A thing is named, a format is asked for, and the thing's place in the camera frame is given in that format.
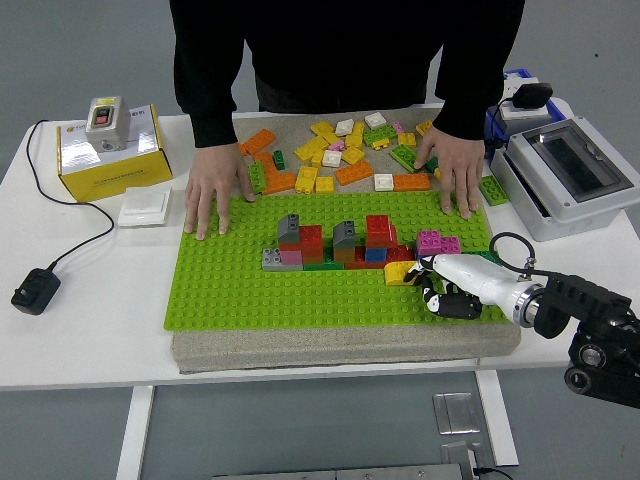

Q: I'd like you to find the yellow curved toy brick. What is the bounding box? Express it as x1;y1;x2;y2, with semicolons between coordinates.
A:
383;259;419;288

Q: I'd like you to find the blue plastic bin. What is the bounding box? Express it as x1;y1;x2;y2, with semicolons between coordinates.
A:
483;67;571;137

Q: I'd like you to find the white table leg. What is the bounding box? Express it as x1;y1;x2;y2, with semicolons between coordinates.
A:
474;357;520;466
115;384;157;480

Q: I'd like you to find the grey enclosure clear lid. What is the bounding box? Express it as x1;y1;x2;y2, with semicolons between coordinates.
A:
488;115;640;242

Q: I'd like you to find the dark green plate brick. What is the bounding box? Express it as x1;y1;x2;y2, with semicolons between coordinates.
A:
302;244;351;272

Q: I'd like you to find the person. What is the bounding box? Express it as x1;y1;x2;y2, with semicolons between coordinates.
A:
168;0;526;149

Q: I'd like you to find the green studded baseplate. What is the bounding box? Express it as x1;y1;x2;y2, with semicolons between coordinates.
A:
163;191;512;331

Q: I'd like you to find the grey switch box red button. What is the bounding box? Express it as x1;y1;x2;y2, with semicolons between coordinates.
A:
84;95;131;154

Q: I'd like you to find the long orange brick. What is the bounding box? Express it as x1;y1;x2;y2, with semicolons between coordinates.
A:
392;173;431;193
243;128;278;156
333;160;375;187

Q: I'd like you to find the white power socket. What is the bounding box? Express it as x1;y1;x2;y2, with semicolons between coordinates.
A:
501;74;551;122

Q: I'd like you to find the grey-brown foam mat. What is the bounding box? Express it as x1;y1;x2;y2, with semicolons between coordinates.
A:
171;107;522;375

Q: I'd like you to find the black floor cable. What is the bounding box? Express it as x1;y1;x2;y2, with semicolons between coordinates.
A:
472;465;516;480

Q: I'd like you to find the long yellow brick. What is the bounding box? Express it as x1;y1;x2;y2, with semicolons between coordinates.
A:
293;135;330;164

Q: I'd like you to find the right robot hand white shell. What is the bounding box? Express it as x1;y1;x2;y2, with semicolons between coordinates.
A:
403;253;531;321

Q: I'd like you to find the person's left hand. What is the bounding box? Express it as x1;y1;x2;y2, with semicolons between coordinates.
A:
415;125;487;220

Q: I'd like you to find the black plug cord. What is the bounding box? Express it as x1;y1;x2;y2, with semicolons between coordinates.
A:
483;97;516;151

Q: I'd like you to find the person's right hand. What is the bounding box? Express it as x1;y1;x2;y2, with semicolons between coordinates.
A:
183;143;257;242

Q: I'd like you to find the grey slope brick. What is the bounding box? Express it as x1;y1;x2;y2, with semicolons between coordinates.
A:
332;219;357;251
277;213;303;246

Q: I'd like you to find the tall red brick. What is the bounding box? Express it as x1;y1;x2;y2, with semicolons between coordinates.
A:
365;214;399;250

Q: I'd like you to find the white wall switch panel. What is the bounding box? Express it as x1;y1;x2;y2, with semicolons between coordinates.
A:
117;187;173;229

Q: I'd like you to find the grey metal bar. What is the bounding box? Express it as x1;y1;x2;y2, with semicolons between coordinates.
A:
212;462;476;480

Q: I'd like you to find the yellow white cardboard box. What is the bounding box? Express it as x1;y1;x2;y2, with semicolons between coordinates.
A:
56;103;174;203

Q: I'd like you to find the black power adapter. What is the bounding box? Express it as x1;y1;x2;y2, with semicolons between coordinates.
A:
10;267;62;316

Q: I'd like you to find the grey flat brick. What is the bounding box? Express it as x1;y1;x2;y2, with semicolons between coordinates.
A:
261;247;305;273

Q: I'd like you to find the metal floor plate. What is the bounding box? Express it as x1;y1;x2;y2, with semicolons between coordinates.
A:
439;442;484;469
432;392;481;435

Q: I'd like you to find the low red brick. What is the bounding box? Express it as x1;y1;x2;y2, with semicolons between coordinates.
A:
344;244;417;271

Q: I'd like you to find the black plug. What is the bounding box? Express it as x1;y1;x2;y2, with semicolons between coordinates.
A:
512;82;555;110

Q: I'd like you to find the light green brick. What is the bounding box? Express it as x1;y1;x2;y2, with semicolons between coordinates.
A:
247;160;268;196
478;174;510;206
388;143;421;174
362;124;396;149

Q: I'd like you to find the black adapter cord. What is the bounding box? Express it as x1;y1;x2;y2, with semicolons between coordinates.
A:
25;118;116;271

